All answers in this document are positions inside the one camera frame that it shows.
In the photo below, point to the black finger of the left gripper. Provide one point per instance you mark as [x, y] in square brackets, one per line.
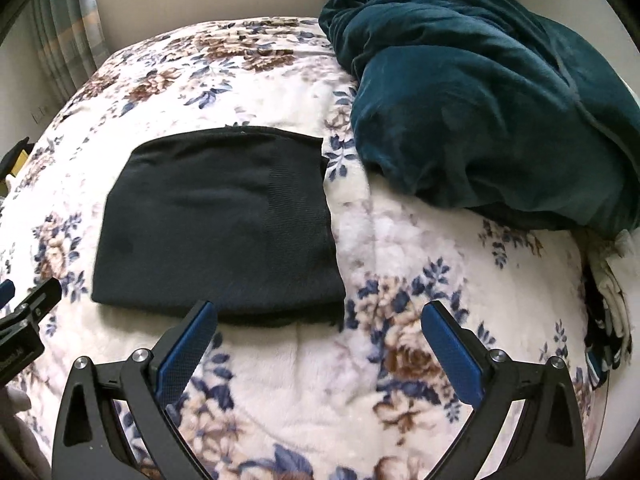
[20, 339]

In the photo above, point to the striped green beige curtain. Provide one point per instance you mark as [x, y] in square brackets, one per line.
[70, 42]

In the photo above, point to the white clothes pile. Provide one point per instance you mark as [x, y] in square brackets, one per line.
[612, 291]

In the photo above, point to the black knit garment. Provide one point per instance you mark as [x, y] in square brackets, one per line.
[236, 216]

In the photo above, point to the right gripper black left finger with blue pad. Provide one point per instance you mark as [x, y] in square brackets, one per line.
[89, 442]

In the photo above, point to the dark teal velvet blanket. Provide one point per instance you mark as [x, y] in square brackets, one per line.
[484, 105]

